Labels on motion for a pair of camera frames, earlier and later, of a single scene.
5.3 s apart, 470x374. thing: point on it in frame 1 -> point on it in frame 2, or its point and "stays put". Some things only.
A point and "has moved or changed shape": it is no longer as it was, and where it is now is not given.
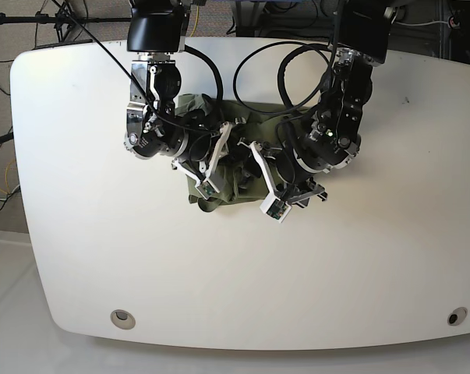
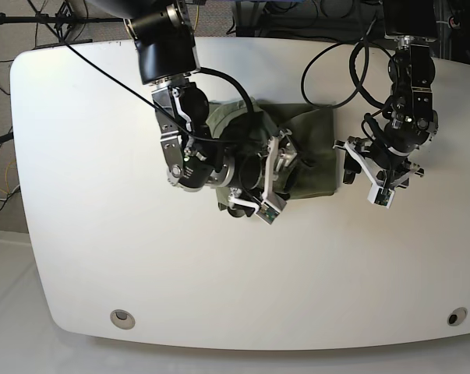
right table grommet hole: [457, 315] stays put
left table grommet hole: [122, 319] stays put
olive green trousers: [237, 174] has moved or changed shape
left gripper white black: [298, 192] -> [382, 167]
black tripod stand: [63, 19] stays put
